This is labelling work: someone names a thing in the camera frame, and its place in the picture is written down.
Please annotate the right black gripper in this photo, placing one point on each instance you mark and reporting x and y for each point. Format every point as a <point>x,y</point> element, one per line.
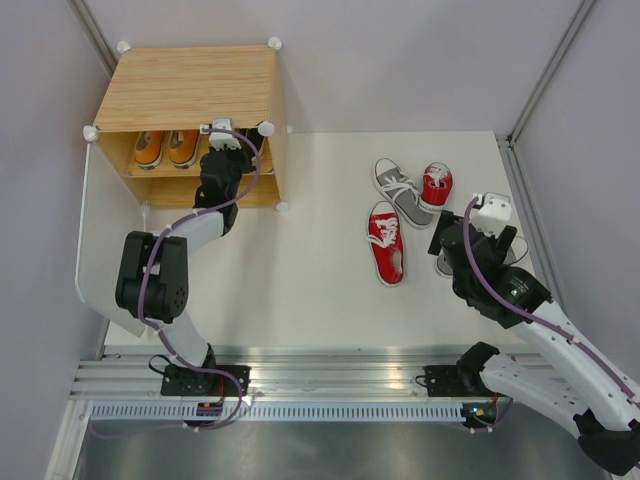
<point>502,245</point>

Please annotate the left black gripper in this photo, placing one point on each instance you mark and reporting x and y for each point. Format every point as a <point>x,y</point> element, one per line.
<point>239,154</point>

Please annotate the grey sneaker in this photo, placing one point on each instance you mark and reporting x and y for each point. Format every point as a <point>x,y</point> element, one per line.
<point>396,187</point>
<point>517,252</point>

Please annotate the red sneaker back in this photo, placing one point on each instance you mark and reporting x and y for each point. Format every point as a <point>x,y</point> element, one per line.
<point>437,184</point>

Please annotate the red sneaker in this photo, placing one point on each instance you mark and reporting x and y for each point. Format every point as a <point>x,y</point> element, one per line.
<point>437,184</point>
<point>384,235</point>

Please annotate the grey sneaker back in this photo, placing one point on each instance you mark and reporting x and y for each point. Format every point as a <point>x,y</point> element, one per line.
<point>396,187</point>

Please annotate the red sneaker front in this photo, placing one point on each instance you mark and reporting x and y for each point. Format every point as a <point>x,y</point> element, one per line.
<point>384,235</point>

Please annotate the black sneaker orange sole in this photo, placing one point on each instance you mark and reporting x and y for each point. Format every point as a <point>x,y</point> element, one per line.
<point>203,162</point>

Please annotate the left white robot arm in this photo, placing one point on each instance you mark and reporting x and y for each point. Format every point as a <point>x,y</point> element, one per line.
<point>153,279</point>

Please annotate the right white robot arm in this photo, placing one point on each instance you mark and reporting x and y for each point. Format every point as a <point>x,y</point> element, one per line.
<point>596,403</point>

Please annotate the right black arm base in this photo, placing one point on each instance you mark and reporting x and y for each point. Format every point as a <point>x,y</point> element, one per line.
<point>462,380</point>

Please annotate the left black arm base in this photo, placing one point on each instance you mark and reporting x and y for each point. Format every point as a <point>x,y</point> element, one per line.
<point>184,382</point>

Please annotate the wooden two-shelf shoe cabinet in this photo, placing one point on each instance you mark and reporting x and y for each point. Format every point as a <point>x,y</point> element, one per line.
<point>168,89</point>

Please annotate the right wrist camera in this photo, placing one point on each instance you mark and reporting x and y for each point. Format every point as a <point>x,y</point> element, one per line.
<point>492,215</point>

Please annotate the right aluminium frame post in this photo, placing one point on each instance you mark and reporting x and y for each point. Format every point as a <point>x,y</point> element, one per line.
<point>531,152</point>

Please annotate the aluminium frame post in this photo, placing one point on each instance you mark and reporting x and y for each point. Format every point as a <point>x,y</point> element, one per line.
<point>94,34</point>
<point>531,152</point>

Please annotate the aluminium mounting rail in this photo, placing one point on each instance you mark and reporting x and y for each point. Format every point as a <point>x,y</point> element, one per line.
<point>276,374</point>

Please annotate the left aluminium frame post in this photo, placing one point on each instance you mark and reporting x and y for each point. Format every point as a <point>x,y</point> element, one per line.
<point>94,34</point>

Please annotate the white slotted cable duct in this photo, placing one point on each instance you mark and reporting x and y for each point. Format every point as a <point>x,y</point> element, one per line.
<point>281,411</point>

